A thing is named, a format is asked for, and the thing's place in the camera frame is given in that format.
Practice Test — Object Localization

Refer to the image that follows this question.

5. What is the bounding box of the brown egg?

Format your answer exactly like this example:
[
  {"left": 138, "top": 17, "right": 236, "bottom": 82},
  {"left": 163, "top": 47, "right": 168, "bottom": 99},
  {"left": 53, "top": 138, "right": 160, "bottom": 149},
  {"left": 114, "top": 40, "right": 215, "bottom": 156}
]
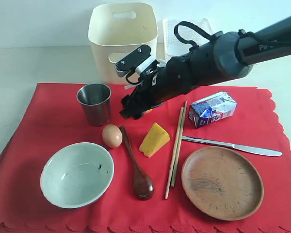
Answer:
[{"left": 102, "top": 124, "right": 123, "bottom": 148}]

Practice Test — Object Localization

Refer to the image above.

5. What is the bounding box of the stainless steel cup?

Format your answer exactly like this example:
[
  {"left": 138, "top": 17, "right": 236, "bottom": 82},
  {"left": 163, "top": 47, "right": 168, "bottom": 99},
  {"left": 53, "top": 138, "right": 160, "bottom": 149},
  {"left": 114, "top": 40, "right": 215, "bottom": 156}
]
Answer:
[{"left": 77, "top": 83, "right": 112, "bottom": 126}]

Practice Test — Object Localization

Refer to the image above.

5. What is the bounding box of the dark wooden spoon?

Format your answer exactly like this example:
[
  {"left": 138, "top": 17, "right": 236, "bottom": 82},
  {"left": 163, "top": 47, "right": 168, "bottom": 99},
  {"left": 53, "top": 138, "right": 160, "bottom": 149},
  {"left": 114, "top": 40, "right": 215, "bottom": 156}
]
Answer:
[{"left": 119, "top": 126, "right": 154, "bottom": 200}]

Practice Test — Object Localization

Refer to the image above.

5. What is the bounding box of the cream plastic storage bin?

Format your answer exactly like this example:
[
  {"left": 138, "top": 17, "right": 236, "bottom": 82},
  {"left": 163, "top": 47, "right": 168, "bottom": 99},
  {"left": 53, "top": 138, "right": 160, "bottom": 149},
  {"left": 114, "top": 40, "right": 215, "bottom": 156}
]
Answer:
[{"left": 88, "top": 2, "right": 158, "bottom": 84}]

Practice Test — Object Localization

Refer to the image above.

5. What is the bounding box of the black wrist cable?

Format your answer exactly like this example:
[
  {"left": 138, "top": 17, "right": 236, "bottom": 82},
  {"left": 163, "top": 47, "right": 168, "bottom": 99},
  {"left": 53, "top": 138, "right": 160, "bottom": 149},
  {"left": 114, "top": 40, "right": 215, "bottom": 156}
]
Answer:
[{"left": 173, "top": 21, "right": 218, "bottom": 48}]

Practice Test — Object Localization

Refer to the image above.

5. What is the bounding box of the blue white milk carton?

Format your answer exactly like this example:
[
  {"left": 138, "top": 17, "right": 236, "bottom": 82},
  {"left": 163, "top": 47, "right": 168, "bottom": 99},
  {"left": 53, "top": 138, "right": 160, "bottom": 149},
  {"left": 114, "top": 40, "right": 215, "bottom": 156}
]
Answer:
[{"left": 188, "top": 92, "right": 237, "bottom": 128}]

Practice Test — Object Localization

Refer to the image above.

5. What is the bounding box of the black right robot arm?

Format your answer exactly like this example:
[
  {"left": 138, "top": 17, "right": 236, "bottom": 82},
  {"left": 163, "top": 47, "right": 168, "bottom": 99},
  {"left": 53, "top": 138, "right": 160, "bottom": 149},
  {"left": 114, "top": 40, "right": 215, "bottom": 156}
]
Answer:
[{"left": 115, "top": 16, "right": 291, "bottom": 119}]

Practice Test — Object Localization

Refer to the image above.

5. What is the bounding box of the white perforated plastic basket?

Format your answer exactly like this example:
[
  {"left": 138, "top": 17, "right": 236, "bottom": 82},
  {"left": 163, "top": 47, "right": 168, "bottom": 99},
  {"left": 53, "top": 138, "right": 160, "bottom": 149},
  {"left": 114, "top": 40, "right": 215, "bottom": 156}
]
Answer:
[{"left": 162, "top": 18, "right": 213, "bottom": 61}]

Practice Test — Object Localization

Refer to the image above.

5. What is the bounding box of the round brown wooden plate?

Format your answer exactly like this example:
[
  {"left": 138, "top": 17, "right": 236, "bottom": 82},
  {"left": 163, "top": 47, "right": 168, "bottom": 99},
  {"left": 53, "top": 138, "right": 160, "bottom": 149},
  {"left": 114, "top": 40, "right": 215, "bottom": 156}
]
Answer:
[{"left": 181, "top": 146, "right": 264, "bottom": 221}]

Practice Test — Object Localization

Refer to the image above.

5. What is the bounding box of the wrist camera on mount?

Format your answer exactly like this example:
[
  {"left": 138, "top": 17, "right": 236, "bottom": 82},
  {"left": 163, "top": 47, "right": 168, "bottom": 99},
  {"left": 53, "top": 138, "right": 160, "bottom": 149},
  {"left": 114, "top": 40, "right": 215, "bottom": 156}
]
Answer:
[{"left": 114, "top": 45, "right": 159, "bottom": 85}]

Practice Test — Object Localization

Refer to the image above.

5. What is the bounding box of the silver table knife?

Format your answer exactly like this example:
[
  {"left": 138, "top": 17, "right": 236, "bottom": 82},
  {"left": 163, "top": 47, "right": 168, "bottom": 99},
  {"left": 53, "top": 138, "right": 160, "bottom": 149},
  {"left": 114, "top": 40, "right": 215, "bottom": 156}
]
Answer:
[{"left": 182, "top": 136, "right": 283, "bottom": 157}]

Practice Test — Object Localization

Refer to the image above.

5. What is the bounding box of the pale green ceramic bowl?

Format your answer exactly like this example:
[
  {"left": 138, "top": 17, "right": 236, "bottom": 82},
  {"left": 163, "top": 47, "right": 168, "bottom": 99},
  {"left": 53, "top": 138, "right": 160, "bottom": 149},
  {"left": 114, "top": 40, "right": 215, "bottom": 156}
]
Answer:
[{"left": 40, "top": 142, "right": 114, "bottom": 209}]

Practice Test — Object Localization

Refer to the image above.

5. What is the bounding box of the short wooden chopstick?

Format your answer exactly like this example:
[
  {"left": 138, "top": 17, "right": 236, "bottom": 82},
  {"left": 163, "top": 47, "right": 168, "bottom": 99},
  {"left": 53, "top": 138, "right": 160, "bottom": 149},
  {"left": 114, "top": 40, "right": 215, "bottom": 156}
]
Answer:
[{"left": 171, "top": 101, "right": 187, "bottom": 187}]

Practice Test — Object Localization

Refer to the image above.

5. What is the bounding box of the red scalloped table cloth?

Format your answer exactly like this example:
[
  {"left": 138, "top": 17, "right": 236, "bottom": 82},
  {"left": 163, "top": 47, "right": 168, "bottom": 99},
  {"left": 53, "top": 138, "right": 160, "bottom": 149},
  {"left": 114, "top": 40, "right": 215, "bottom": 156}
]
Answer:
[{"left": 0, "top": 83, "right": 291, "bottom": 233}]

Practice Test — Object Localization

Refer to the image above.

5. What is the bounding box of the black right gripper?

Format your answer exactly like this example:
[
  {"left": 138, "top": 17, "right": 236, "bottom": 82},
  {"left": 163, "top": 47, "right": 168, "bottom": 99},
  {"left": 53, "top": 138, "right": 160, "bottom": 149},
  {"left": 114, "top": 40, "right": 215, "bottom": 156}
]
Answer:
[{"left": 120, "top": 53, "right": 196, "bottom": 120}]

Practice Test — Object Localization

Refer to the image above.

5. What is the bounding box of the long wooden chopstick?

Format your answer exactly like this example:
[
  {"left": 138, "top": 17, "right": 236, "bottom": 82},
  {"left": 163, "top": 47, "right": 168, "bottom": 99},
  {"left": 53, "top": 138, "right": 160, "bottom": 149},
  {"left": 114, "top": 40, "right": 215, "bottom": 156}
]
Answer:
[{"left": 164, "top": 107, "right": 184, "bottom": 200}]

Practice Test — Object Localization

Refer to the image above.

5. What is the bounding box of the yellow cheese wedge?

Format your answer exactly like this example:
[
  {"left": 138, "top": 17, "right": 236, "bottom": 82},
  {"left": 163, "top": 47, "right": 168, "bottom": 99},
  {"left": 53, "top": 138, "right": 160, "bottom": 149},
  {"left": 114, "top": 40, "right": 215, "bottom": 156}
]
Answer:
[{"left": 139, "top": 123, "right": 170, "bottom": 158}]

